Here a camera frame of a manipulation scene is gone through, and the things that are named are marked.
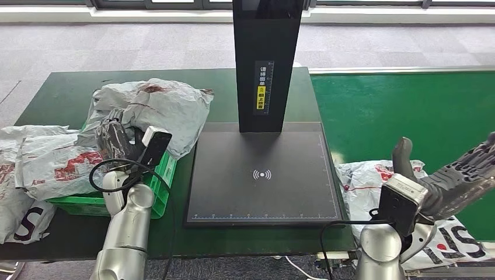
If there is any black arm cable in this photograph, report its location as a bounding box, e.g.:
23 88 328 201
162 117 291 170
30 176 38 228
89 157 177 280
319 208 391 280

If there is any green plastic crate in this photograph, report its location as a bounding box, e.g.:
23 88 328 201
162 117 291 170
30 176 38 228
46 122 179 220

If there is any black window frame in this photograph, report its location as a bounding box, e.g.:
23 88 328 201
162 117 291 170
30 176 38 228
0 0 495 11

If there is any grey parcel bag red print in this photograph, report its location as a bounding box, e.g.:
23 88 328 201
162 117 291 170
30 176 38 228
75 78 215 161
15 129 107 202

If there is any white cable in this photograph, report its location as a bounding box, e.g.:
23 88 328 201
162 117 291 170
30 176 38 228
284 255 316 280

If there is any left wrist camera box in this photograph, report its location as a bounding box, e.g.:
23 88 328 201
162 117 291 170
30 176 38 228
137 125 173 170

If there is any silver metal stand foot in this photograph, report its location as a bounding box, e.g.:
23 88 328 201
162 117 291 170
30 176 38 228
0 261 25 280

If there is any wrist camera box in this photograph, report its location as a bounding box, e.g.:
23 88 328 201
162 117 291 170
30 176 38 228
137 125 173 170
378 174 430 237

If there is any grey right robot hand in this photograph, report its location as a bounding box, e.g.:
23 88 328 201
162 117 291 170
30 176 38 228
391 131 495 222

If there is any white electrical box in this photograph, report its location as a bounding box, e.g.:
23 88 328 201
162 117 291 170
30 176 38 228
313 251 358 270

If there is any black inbound scanner machine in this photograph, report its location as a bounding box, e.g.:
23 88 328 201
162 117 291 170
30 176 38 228
184 0 345 228

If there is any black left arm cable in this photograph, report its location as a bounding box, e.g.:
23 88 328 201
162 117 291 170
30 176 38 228
89 157 177 280

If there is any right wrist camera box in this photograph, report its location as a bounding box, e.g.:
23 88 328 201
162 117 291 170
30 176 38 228
378 174 430 237

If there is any dark green table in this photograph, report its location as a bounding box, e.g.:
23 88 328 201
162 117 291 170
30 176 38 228
0 66 357 263

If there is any white window sill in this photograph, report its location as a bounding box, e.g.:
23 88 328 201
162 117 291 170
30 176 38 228
0 5 495 25

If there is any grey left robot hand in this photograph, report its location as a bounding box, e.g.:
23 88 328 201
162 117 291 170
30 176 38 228
95 108 146 164

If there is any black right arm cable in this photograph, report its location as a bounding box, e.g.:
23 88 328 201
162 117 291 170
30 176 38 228
319 208 391 280

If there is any green conveyor belt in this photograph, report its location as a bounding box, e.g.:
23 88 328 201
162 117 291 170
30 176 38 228
309 65 495 280

